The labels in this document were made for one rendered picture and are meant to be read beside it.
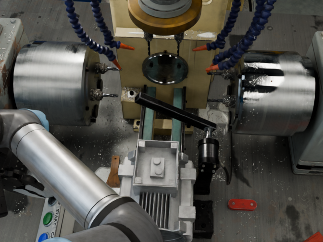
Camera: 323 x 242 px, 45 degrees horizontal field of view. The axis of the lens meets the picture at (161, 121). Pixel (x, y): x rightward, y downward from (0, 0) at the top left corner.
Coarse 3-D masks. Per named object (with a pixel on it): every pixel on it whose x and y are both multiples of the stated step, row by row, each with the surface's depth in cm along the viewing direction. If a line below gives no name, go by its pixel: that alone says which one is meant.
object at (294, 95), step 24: (216, 72) 117; (240, 72) 106; (264, 72) 104; (288, 72) 104; (312, 72) 105; (240, 96) 105; (264, 96) 103; (288, 96) 103; (312, 96) 104; (240, 120) 106; (264, 120) 106; (288, 120) 105
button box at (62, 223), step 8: (48, 200) 95; (56, 200) 93; (48, 208) 94; (56, 208) 92; (64, 208) 92; (56, 216) 90; (64, 216) 91; (40, 224) 93; (48, 224) 91; (56, 224) 89; (64, 224) 91; (72, 224) 93; (40, 232) 91; (48, 232) 90; (56, 232) 88; (64, 232) 90; (72, 232) 92
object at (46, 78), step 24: (24, 48) 111; (48, 48) 108; (72, 48) 109; (24, 72) 105; (48, 72) 105; (72, 72) 105; (96, 72) 117; (24, 96) 106; (48, 96) 106; (72, 96) 105; (96, 96) 111; (48, 120) 112; (72, 120) 111
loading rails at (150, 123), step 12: (180, 96) 130; (144, 108) 126; (180, 108) 127; (144, 120) 125; (156, 120) 133; (168, 120) 133; (144, 132) 122; (156, 132) 134; (168, 132) 133; (180, 132) 122; (192, 132) 134; (180, 144) 120
